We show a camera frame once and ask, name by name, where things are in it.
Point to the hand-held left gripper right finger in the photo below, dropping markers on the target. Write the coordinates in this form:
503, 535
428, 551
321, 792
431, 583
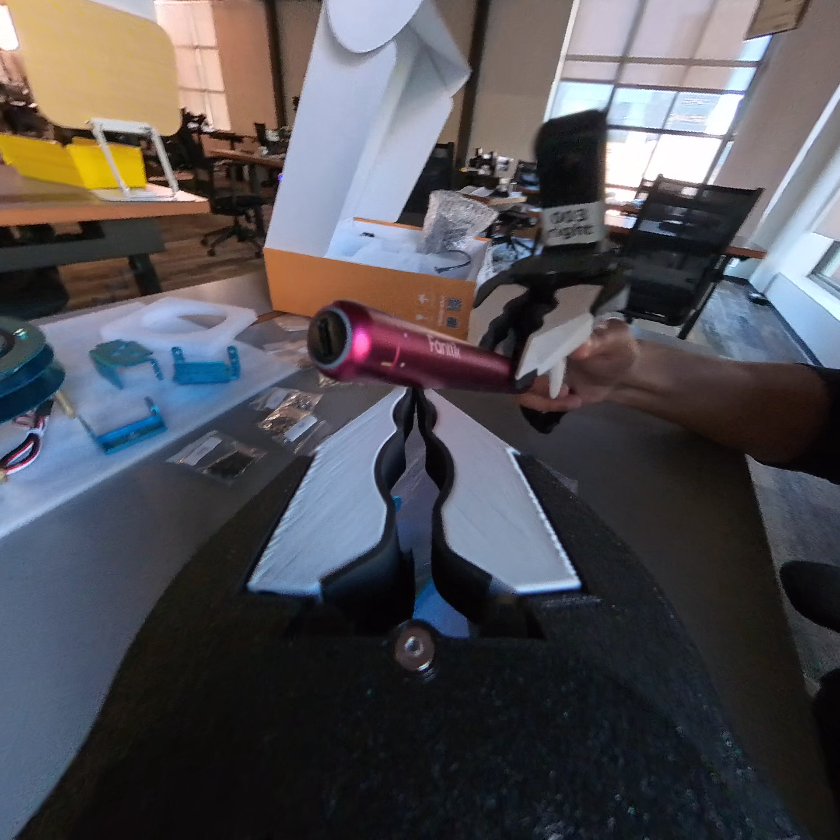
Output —
505, 518

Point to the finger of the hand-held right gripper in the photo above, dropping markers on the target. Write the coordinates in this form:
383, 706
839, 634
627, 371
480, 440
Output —
505, 328
558, 334

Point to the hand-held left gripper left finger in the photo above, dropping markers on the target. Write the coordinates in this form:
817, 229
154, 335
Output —
328, 512

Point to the red screwdriver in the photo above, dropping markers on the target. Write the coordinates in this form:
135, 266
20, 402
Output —
407, 348

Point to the person's right forearm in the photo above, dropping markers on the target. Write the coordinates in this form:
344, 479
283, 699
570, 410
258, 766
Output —
722, 407

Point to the grey desk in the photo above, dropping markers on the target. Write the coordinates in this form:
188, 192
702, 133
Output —
656, 512

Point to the light desk with black legs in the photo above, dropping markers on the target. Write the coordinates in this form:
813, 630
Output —
79, 210

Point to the person's right hand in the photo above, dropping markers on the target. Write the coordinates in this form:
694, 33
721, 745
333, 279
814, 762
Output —
604, 367

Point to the pile of small hardware bags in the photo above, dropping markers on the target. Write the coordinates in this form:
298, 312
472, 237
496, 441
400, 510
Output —
229, 456

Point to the bubble wrap bundle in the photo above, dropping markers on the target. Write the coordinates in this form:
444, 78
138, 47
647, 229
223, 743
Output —
456, 220

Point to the black mesh office chair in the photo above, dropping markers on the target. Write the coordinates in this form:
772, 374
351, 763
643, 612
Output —
682, 249

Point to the orange cardboard box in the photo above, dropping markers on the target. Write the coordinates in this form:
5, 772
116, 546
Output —
367, 170

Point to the white foam sheet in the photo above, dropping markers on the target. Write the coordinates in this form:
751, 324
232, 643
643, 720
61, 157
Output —
98, 426

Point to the yellow box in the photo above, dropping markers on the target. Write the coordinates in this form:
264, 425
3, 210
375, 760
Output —
98, 164

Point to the tan rounded board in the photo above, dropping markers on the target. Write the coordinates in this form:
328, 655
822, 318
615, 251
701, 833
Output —
98, 59

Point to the long blue metal bracket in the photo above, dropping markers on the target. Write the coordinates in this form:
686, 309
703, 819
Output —
439, 604

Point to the perforated blue U bracket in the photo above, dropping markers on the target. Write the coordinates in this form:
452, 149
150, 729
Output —
203, 374

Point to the shiny blue U bracket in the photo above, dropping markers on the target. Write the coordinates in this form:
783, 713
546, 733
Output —
128, 436

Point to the blue bracket with flanges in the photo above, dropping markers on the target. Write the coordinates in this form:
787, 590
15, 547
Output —
121, 358

